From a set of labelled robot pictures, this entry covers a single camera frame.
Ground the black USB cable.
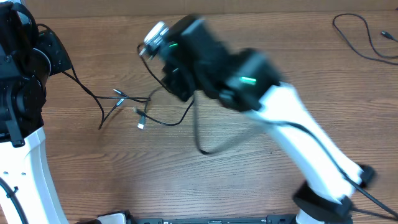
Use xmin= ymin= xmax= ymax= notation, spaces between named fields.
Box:
xmin=331 ymin=12 xmax=398 ymax=67
xmin=37 ymin=23 xmax=152 ymax=131
xmin=132 ymin=43 xmax=197 ymax=130

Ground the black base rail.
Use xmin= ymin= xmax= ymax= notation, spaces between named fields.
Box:
xmin=77 ymin=210 xmax=299 ymax=224

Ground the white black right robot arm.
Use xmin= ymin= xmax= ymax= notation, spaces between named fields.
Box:
xmin=145 ymin=15 xmax=374 ymax=223

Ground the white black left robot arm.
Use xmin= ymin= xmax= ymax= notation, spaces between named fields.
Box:
xmin=1 ymin=1 xmax=72 ymax=223

